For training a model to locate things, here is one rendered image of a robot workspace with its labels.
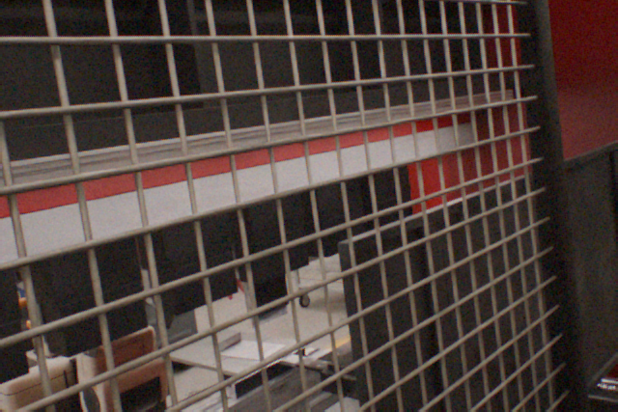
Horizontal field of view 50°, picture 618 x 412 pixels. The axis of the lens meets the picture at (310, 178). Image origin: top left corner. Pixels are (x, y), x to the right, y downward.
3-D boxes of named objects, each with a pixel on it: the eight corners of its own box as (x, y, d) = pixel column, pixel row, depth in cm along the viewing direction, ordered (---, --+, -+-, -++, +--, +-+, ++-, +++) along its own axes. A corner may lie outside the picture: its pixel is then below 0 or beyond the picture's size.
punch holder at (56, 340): (123, 320, 115) (107, 229, 113) (151, 326, 109) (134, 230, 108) (40, 351, 104) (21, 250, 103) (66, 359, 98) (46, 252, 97)
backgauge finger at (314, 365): (306, 355, 139) (302, 333, 138) (408, 376, 121) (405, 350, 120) (265, 377, 130) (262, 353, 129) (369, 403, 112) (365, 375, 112)
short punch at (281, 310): (284, 313, 139) (277, 269, 138) (291, 314, 138) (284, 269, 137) (249, 328, 132) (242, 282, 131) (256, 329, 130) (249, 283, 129)
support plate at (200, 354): (223, 331, 161) (222, 327, 161) (300, 345, 143) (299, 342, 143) (162, 358, 148) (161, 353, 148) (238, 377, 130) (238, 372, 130)
